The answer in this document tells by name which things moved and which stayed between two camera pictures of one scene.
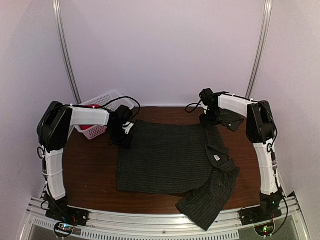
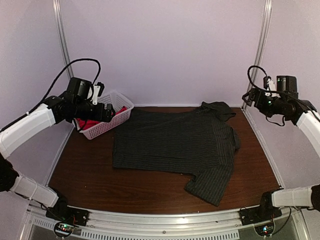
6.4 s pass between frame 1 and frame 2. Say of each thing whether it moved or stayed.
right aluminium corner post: stayed
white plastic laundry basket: stayed
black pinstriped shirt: moved
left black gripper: moved
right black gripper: moved
